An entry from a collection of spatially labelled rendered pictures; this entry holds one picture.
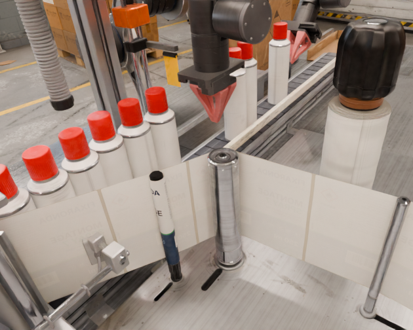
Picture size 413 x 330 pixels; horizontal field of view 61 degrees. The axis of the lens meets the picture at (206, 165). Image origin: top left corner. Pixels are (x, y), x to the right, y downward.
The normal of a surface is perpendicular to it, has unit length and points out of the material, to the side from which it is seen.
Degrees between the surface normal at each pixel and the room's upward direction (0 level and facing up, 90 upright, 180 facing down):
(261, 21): 90
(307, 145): 0
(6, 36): 90
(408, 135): 0
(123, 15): 90
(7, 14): 90
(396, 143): 0
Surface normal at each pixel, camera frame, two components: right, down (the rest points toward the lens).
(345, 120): -0.70, 0.48
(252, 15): 0.65, 0.40
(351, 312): -0.08, -0.81
